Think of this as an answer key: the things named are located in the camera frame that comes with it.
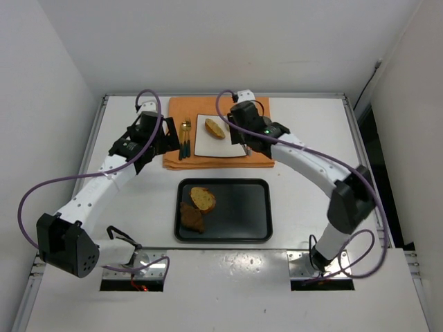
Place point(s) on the black baking tray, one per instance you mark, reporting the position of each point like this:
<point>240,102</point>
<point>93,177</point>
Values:
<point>242,212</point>

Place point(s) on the dark brown croissant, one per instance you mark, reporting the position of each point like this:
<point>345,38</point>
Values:
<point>191,218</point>

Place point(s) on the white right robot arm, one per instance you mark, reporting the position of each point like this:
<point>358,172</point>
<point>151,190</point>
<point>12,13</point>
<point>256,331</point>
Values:
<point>350,202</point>

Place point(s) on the white square plate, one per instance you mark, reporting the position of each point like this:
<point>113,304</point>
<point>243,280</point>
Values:
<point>207,145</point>

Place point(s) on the gold fork green handle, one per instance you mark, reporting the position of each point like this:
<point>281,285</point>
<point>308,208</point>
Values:
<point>184,154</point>

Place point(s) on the sliced bread piece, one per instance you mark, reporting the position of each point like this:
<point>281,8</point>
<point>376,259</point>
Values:
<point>203,199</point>

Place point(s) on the toasted bread slice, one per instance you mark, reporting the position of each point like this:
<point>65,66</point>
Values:
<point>214,129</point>

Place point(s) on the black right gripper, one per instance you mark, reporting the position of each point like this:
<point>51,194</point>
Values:
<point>236,131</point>

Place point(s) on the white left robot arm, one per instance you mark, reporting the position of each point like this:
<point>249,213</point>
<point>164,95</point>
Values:
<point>64,238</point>

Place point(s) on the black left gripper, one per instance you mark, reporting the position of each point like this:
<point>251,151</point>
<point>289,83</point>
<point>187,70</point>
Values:
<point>166,136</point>

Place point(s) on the orange cloth placemat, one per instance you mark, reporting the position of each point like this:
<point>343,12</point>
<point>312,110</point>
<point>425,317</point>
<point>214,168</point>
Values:
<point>180,108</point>

